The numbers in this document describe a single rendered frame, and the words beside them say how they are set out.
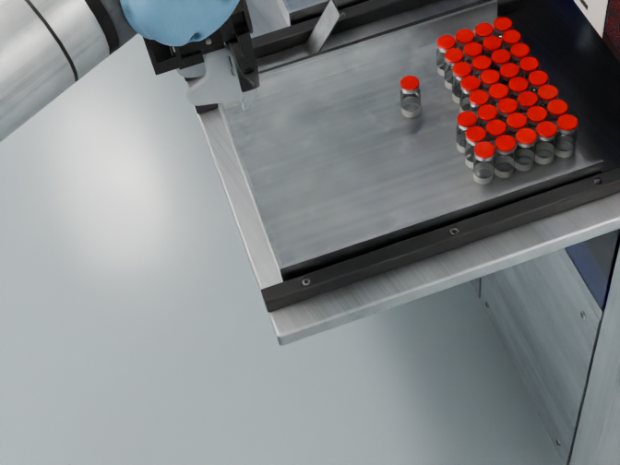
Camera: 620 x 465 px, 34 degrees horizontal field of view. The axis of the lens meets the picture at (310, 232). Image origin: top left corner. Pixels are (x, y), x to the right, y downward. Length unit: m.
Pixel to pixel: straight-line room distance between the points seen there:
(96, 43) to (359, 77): 0.68
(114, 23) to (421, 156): 0.62
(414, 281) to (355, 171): 0.15
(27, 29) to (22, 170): 1.93
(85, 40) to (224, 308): 1.57
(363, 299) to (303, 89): 0.29
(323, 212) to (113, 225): 1.23
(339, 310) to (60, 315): 1.23
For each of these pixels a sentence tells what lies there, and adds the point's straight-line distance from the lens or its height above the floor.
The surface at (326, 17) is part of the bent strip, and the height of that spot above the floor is 0.92.
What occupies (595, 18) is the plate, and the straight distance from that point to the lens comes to 1.06.
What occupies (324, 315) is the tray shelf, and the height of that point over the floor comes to 0.88.
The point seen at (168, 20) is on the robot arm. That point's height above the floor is 1.39.
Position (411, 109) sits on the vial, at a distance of 1.11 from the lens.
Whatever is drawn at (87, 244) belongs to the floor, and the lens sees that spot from 2.23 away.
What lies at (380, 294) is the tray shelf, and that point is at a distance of 0.99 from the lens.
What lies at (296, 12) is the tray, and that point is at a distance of 1.21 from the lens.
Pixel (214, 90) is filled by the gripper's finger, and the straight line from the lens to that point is 0.83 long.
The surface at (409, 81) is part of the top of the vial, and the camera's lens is 1.10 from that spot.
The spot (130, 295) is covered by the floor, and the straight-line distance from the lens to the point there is 2.13.
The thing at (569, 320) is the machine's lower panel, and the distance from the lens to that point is 1.45.
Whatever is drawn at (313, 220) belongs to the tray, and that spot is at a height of 0.88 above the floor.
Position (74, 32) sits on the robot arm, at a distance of 0.51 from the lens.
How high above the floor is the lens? 1.72
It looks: 54 degrees down
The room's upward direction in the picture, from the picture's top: 12 degrees counter-clockwise
